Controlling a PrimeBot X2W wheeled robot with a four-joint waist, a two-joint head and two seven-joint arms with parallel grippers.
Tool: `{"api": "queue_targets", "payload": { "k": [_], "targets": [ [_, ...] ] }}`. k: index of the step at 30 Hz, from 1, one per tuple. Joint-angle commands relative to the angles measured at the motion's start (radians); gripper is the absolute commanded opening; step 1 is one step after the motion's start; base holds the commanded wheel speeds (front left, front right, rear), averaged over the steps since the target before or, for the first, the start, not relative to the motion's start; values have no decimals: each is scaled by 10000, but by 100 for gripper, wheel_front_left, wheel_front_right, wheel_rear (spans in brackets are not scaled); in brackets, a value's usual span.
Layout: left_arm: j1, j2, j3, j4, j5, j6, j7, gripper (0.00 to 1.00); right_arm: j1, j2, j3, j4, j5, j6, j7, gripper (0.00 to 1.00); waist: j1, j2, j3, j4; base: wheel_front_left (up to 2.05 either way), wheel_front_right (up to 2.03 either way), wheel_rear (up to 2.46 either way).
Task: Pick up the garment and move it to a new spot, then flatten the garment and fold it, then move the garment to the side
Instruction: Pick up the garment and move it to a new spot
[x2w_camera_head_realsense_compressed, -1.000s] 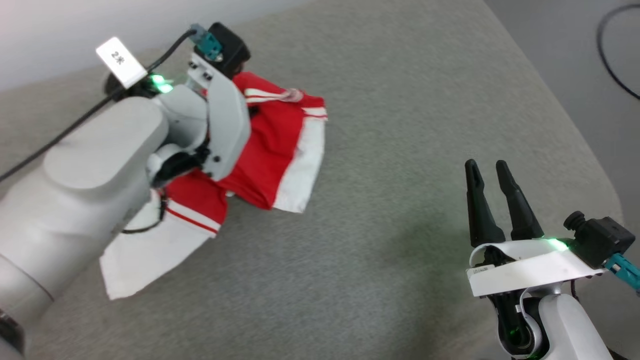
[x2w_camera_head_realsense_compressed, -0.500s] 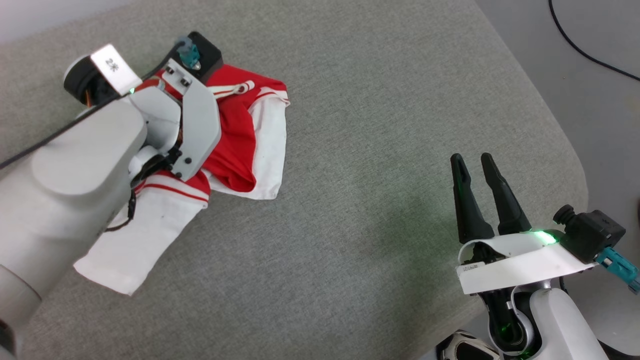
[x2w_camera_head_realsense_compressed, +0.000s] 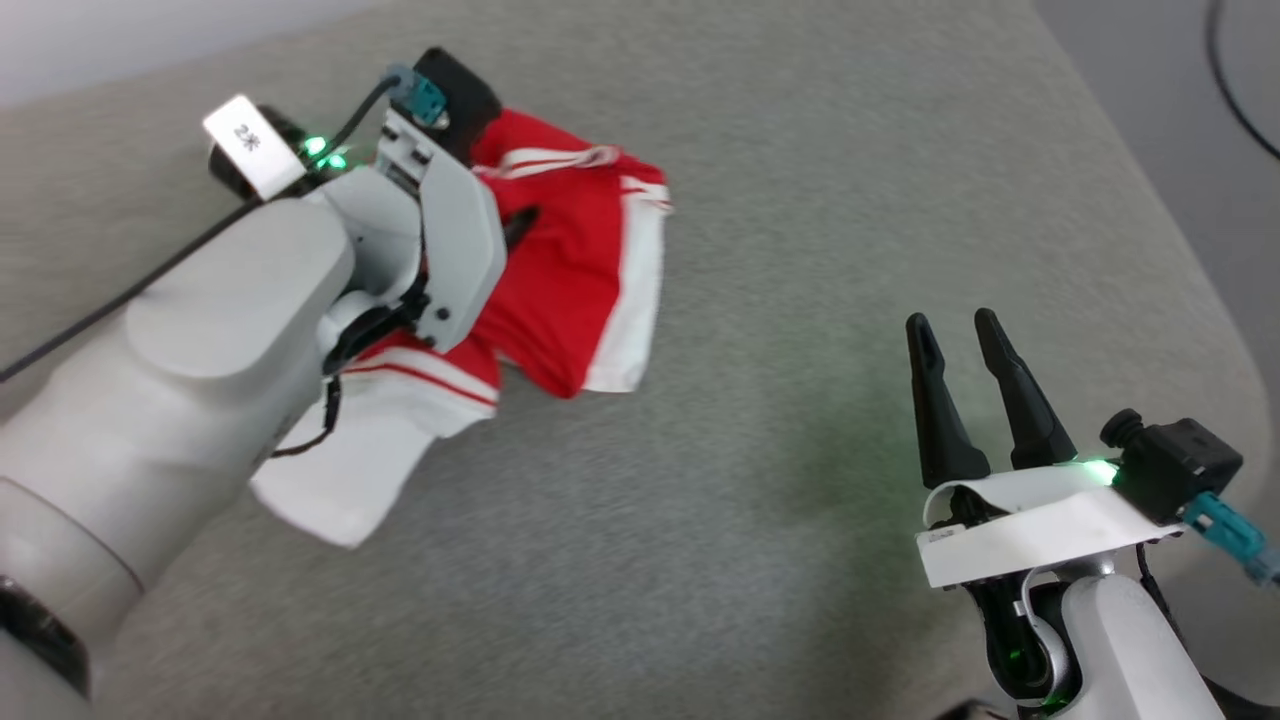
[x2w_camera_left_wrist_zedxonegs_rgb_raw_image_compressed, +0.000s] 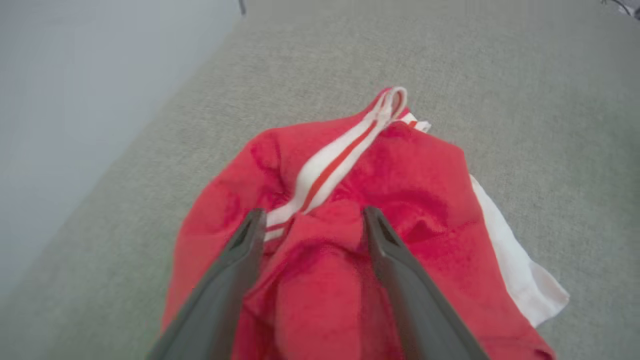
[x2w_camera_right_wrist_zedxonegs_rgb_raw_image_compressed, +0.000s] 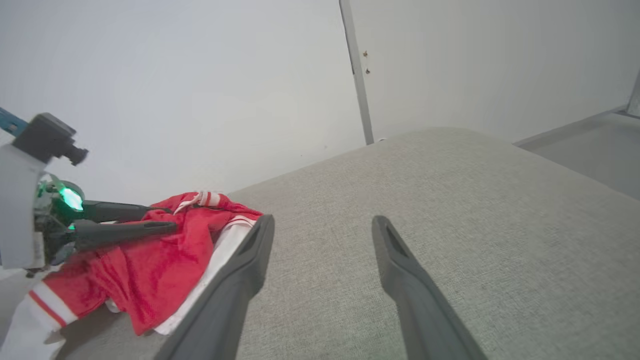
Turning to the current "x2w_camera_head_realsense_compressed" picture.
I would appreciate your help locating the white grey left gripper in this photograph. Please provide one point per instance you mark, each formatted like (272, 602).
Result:
(462, 245)

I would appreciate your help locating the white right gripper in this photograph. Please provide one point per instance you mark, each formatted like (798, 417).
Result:
(1040, 520)

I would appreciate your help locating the red and white jersey garment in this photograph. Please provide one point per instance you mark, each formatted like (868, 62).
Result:
(565, 285)

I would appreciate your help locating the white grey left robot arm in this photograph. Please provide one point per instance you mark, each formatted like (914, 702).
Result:
(170, 420)

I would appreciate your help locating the grey fabric sofa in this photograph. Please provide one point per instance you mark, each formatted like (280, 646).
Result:
(720, 560)

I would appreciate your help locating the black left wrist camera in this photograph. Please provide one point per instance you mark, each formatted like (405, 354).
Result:
(462, 95)

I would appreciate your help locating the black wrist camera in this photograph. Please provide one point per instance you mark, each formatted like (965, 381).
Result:
(462, 95)
(1172, 462)

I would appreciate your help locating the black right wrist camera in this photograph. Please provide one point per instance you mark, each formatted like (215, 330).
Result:
(1172, 462)

